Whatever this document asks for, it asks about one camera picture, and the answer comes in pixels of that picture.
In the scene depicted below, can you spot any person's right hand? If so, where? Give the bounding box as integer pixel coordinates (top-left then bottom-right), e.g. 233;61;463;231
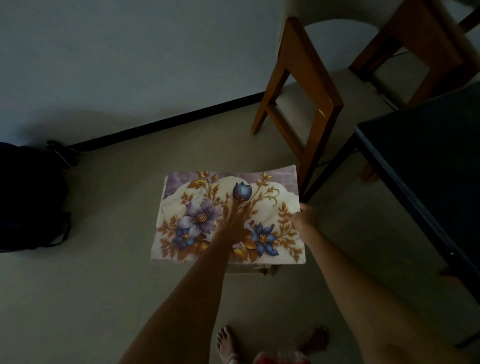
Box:
288;203;320;236

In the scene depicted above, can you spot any person's left hand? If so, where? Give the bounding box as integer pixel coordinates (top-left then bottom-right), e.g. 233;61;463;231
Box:
213;196;253;247

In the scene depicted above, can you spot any blue-flower placemat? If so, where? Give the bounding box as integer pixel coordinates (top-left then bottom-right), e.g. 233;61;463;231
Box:
150;164;307;265

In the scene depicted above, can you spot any beige cushioned wooden chair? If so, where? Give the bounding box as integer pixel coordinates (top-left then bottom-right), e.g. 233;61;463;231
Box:
348;0;480;110
250;0;398;196

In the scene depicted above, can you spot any person's left forearm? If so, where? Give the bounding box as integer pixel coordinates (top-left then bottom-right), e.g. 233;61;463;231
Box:
119;236;241;364

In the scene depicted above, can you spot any person's right forearm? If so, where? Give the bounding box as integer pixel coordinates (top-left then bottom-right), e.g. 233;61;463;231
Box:
299;224;470;364

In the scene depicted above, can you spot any black dining table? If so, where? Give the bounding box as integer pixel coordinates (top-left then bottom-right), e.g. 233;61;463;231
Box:
301;82;480;350

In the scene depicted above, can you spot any person's red garment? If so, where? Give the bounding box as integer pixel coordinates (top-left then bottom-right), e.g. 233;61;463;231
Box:
253;350;312;364

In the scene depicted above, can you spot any beige plastic stool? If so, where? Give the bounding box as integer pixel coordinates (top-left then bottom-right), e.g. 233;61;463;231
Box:
224;262;280;277

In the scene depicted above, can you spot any black backpack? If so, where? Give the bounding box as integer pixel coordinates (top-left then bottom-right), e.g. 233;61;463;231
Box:
0;140;80;253

